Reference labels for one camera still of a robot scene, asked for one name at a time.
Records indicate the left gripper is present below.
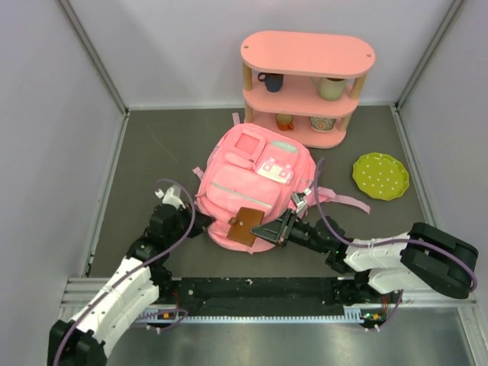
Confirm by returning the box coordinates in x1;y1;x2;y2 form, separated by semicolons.
166;201;216;246

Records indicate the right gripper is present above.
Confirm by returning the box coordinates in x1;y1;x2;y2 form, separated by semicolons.
252;207;329;255

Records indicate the brown leather wallet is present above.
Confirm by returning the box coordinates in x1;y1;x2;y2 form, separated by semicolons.
226;207;265;247

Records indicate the pink student backpack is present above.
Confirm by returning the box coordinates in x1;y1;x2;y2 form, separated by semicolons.
191;111;371;255

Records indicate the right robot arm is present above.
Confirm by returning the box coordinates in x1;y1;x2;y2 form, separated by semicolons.
251;210;478;304

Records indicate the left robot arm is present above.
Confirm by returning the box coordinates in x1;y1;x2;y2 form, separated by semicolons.
47;204;214;365

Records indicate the orange cup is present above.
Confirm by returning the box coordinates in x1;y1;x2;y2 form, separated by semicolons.
274;114;294;131

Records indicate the patterned flower-shaped bowl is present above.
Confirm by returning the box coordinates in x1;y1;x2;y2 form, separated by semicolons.
309;117;336;133

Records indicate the green polka dot plate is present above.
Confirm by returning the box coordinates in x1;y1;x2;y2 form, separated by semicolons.
352;152;409;201

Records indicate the pink three-tier wooden shelf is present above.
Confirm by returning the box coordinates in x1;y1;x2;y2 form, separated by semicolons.
240;30;375;149

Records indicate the dark blue mug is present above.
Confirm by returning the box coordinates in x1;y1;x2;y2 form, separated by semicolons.
257;72;284;93

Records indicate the beige ceramic mug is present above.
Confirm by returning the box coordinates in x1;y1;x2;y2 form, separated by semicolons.
310;77;348;101

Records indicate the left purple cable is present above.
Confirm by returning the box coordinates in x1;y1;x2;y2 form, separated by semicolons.
50;178;197;366

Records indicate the purple cable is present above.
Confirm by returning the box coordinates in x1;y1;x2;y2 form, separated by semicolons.
50;178;197;366
304;157;479;331

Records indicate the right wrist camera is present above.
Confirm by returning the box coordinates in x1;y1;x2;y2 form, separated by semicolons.
291;188;311;217

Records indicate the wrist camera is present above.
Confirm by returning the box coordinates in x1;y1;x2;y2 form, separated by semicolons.
154;185;185;209
291;188;311;217

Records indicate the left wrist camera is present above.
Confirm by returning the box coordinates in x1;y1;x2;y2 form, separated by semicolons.
154;185;185;209

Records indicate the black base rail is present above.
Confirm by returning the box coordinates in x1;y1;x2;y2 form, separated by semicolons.
167;276;403;316

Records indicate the white cable duct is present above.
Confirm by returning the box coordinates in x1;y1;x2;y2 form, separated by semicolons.
134;307;387;326

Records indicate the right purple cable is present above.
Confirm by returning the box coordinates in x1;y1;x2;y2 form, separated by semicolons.
304;157;479;331

